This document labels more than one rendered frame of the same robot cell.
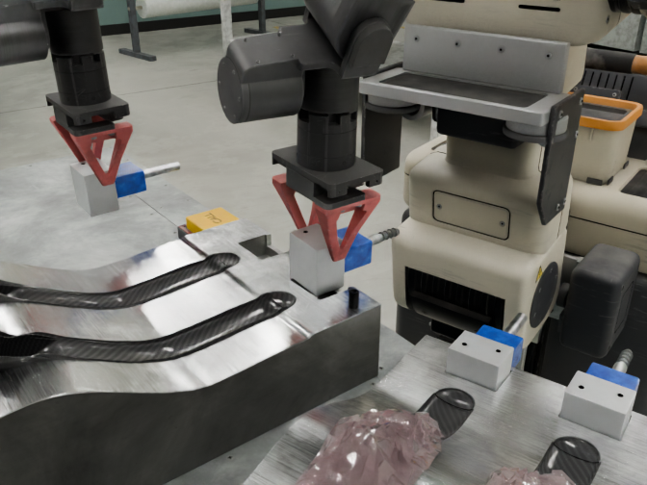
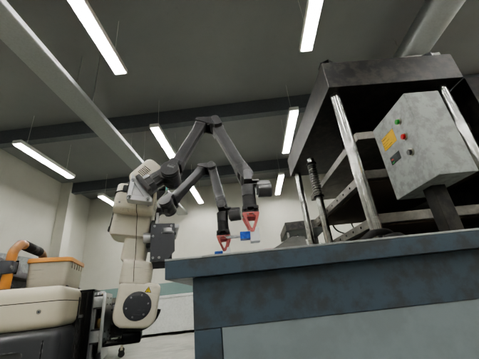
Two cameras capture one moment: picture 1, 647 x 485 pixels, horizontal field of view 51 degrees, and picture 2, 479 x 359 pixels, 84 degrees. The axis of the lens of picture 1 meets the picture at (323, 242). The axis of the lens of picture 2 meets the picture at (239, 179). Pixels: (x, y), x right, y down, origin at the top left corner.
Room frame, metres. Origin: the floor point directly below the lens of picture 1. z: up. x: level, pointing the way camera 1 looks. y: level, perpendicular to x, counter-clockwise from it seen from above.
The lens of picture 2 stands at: (1.67, 0.86, 0.72)
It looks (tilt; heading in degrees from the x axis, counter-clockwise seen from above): 24 degrees up; 215
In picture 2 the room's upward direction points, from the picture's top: 6 degrees counter-clockwise
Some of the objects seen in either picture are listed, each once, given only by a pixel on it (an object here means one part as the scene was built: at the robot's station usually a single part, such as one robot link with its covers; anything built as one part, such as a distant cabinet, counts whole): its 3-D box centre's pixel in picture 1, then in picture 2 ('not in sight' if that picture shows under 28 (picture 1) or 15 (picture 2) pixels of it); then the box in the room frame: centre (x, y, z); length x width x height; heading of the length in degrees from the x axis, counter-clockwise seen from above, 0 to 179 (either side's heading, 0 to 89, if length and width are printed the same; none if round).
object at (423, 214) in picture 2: not in sight; (391, 234); (-0.50, 0.59, 1.01); 1.10 x 0.74 x 0.05; 37
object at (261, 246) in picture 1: (266, 260); not in sight; (0.71, 0.07, 0.87); 0.05 x 0.05 x 0.04; 37
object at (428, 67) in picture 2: not in sight; (356, 145); (-0.47, 0.56, 1.75); 1.30 x 0.84 x 0.61; 37
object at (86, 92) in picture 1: (83, 83); (249, 204); (0.78, 0.28, 1.06); 0.10 x 0.07 x 0.07; 37
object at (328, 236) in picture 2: not in sight; (327, 233); (-0.40, 0.18, 1.10); 0.05 x 0.05 x 1.30
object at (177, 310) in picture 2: not in sight; (170, 313); (-3.58, -5.57, 0.47); 1.52 x 0.77 x 0.94; 124
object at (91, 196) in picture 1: (131, 177); (242, 236); (0.81, 0.24, 0.94); 0.13 x 0.05 x 0.05; 127
